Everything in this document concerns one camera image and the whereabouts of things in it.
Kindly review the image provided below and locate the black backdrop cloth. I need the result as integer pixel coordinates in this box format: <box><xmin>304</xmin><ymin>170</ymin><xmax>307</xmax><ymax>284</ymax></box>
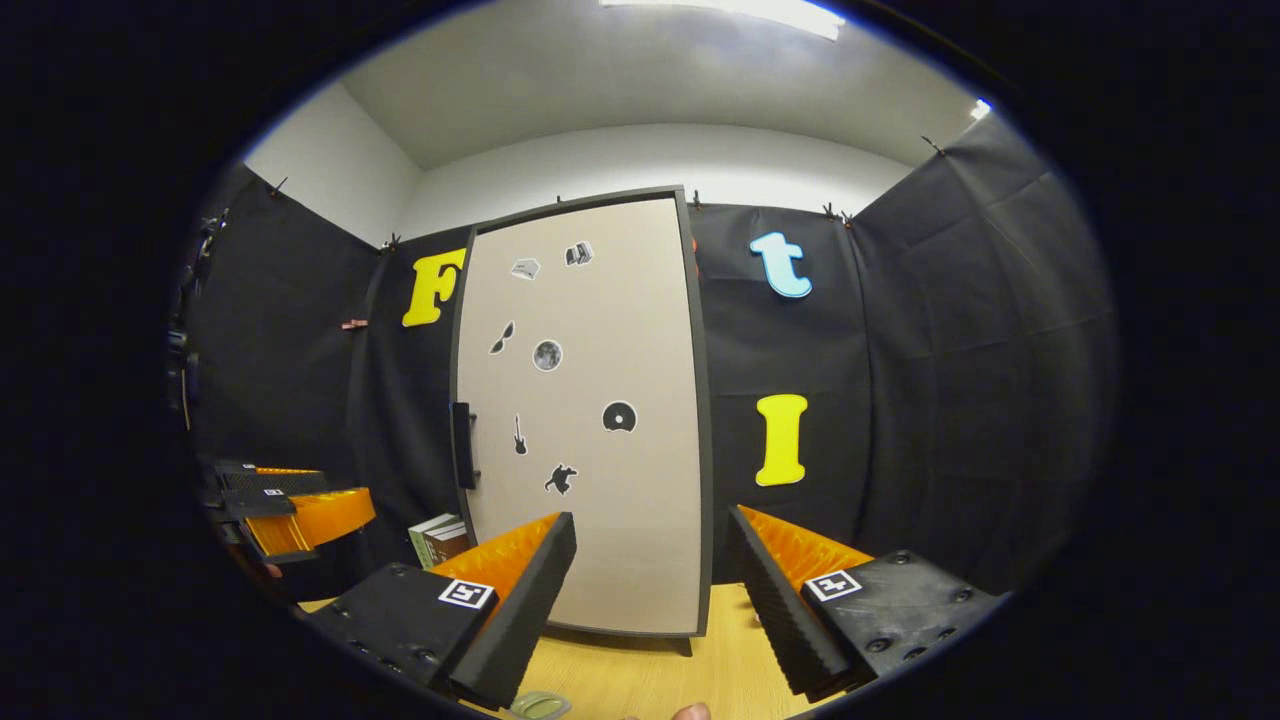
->
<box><xmin>180</xmin><ymin>110</ymin><xmax>1119</xmax><ymax>601</ymax></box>

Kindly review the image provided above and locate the beige cabinet door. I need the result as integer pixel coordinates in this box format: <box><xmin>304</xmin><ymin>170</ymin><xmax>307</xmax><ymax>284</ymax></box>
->
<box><xmin>457</xmin><ymin>197</ymin><xmax>703</xmax><ymax>636</ymax></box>

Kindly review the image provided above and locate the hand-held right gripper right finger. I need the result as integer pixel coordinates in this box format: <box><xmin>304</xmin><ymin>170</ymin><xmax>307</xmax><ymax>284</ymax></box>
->
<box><xmin>728</xmin><ymin>505</ymin><xmax>1003</xmax><ymax>701</ymax></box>

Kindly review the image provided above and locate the black cabinet door handle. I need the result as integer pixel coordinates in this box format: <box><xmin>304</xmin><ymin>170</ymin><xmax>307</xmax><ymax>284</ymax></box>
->
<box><xmin>450</xmin><ymin>401</ymin><xmax>483</xmax><ymax>491</ymax></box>

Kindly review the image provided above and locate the dark grey cabinet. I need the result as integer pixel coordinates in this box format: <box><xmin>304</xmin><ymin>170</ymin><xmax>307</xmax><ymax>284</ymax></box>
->
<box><xmin>448</xmin><ymin>185</ymin><xmax>715</xmax><ymax>656</ymax></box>

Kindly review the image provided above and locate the green book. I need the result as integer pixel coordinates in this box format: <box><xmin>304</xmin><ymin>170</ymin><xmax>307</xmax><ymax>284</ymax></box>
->
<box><xmin>407</xmin><ymin>512</ymin><xmax>459</xmax><ymax>570</ymax></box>

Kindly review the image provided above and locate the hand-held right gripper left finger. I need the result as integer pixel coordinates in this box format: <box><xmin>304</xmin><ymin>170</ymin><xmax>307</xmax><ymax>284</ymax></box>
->
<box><xmin>305</xmin><ymin>512</ymin><xmax>578</xmax><ymax>713</ymax></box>

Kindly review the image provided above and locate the long ceiling light panel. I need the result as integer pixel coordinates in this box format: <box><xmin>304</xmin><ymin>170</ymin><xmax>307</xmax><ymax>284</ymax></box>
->
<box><xmin>600</xmin><ymin>0</ymin><xmax>846</xmax><ymax>41</ymax></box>

